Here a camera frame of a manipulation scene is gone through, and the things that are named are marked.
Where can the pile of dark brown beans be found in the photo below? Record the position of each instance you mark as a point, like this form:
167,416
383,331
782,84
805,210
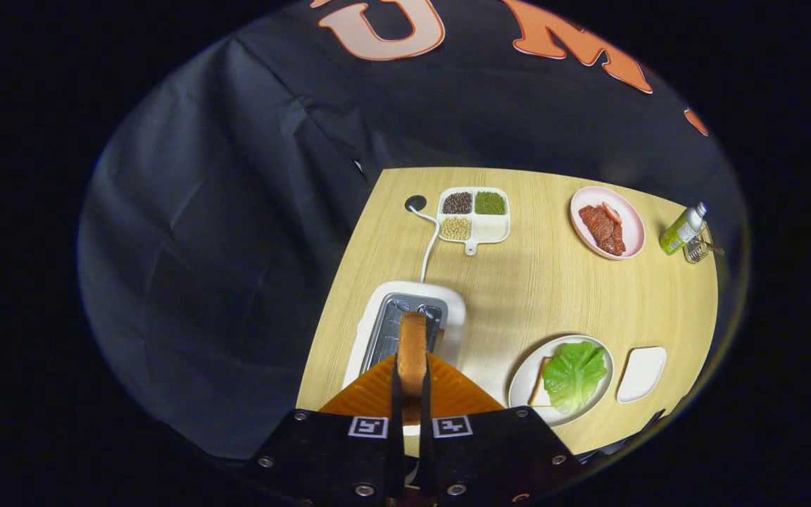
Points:
457,203

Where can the green lettuce leaf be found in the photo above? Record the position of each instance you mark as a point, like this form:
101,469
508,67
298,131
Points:
574,377

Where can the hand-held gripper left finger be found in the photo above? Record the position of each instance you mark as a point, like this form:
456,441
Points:
335,451

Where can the white divided dish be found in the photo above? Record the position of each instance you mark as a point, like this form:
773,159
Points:
493,229

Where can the red meat slice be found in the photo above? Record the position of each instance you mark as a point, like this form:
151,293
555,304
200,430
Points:
612,211

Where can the pile of yellow beans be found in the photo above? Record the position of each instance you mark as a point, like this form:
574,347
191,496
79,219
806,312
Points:
455,228

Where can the white bread slice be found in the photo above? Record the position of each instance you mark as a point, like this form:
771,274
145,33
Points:
539,394

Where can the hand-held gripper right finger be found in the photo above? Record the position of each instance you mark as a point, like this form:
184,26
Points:
490,451

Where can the small white square plate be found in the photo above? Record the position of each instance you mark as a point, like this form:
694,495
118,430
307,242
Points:
641,373

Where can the round white plate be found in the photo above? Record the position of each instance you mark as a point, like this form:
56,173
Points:
525,373

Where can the pink plate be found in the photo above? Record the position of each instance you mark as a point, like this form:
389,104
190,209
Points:
631,225

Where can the white toaster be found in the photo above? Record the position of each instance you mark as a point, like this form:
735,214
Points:
455,331

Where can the toasted bread slice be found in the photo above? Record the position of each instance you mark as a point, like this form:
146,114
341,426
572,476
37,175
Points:
412,352

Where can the metal bottle with green label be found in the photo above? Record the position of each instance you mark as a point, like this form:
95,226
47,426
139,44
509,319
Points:
680,231

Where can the pile of green beans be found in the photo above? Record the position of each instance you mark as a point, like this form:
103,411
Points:
490,203

